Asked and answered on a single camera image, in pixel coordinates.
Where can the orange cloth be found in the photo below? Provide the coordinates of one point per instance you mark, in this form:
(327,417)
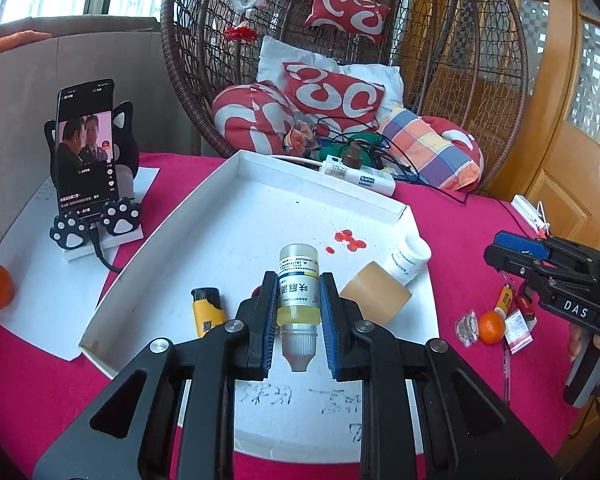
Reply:
(10,42)

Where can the yellow liquid medicine bottle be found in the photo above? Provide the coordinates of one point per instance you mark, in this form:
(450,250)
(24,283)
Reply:
(297,290)

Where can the wicker hanging chair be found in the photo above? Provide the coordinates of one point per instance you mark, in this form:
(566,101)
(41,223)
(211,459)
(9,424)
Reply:
(440,60)

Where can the grey sofa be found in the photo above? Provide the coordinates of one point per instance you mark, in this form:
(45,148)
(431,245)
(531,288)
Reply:
(20,110)

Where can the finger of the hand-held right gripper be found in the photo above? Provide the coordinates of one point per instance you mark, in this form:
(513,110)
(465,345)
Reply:
(522,246)
(575,305)

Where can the thin pink pen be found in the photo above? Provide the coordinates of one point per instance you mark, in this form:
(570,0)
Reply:
(506,375)

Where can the white pill bottle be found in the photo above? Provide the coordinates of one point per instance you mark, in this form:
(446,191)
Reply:
(407,260)

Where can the black smartphone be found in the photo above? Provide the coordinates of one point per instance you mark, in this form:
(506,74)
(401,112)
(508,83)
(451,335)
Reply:
(85,150)

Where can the round red white pillow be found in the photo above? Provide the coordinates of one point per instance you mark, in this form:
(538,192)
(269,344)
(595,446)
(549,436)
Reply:
(245,115)
(460,142)

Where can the floral cloth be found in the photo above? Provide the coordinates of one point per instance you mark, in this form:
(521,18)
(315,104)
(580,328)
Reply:
(300,135)

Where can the red hanging ornament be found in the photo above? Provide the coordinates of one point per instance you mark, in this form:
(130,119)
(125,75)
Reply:
(240,34)

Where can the yellow lighter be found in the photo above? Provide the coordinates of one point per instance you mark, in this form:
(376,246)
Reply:
(207,315)

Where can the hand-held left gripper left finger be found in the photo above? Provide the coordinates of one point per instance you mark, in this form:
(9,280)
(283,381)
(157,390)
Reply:
(267,320)

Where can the white USB power strip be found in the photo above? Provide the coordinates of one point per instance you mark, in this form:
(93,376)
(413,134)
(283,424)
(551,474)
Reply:
(527,212)

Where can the checkered pillow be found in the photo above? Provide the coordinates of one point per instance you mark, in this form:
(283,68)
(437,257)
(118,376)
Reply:
(425,150)

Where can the small red white pillow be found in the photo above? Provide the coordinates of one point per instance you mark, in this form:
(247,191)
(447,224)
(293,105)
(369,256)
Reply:
(347,12)

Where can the green cloth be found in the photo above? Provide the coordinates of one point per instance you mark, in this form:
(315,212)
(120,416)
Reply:
(332,152)

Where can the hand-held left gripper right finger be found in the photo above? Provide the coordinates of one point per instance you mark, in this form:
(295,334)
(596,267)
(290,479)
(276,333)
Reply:
(330,325)

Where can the pink tablecloth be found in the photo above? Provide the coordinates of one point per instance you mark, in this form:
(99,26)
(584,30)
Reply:
(480,410)

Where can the white tray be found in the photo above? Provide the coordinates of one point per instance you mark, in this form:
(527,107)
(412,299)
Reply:
(260,220)

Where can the white flat cardboard sheet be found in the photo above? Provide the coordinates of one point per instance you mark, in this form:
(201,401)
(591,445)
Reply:
(35,260)

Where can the white socket power strip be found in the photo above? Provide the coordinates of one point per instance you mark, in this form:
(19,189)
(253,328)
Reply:
(365,180)

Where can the cat paw phone stand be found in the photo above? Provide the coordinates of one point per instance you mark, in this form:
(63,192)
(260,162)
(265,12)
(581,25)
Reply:
(122,220)

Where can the brown tape roll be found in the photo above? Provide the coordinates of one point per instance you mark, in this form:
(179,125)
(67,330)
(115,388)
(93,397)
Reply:
(375,295)

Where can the pink white packet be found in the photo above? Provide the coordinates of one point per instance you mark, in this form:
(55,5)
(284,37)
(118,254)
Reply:
(517,335)

